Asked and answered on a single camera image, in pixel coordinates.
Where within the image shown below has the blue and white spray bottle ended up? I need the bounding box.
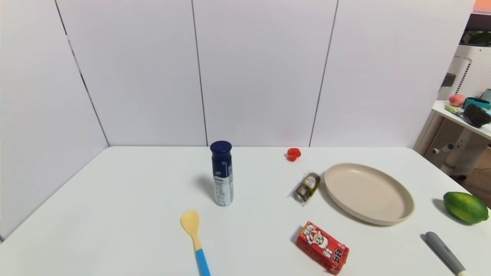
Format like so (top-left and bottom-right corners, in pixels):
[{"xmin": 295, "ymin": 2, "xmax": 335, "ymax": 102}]
[{"xmin": 210, "ymin": 141, "xmax": 234, "ymax": 207}]

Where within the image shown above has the beige round plate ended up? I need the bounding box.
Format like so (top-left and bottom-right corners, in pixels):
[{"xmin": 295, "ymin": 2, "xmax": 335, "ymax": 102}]
[{"xmin": 324, "ymin": 163, "xmax": 415, "ymax": 226}]

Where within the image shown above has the clear wrapped chocolate pack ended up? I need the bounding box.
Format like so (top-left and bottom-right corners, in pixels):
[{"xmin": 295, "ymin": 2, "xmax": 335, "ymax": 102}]
[{"xmin": 288, "ymin": 172, "xmax": 321, "ymax": 206}]

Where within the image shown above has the red milk carton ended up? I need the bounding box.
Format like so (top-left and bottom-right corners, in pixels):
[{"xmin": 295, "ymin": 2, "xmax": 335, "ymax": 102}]
[{"xmin": 296, "ymin": 221, "xmax": 350, "ymax": 275}]

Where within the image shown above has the grey marker pen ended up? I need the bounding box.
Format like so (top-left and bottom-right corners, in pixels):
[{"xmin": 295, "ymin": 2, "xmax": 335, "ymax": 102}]
[{"xmin": 425, "ymin": 232, "xmax": 469, "ymax": 276}]

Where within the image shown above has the green mango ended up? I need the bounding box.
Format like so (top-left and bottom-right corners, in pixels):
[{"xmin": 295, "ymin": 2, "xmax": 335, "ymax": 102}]
[{"xmin": 443, "ymin": 192, "xmax": 489, "ymax": 225}]

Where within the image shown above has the black bristle brush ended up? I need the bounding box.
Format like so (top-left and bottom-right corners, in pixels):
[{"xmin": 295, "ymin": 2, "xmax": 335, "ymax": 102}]
[{"xmin": 462, "ymin": 103, "xmax": 491, "ymax": 128}]

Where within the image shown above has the teal bowl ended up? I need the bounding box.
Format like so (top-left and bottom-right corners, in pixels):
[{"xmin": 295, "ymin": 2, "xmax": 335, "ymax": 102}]
[{"xmin": 462, "ymin": 97, "xmax": 491, "ymax": 110}]

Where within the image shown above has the white perforated appliance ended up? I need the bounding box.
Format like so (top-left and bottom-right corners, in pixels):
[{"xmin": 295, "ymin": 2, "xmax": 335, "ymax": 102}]
[{"xmin": 438, "ymin": 44, "xmax": 491, "ymax": 102}]

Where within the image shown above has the dark background shelf item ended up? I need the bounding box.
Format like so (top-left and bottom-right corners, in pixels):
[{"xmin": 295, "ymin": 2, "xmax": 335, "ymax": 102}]
[{"xmin": 460, "ymin": 13, "xmax": 491, "ymax": 46}]

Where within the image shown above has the wooden spoon with blue handle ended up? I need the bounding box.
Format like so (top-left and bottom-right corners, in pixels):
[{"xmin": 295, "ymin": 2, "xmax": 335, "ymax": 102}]
[{"xmin": 181, "ymin": 210, "xmax": 211, "ymax": 276}]

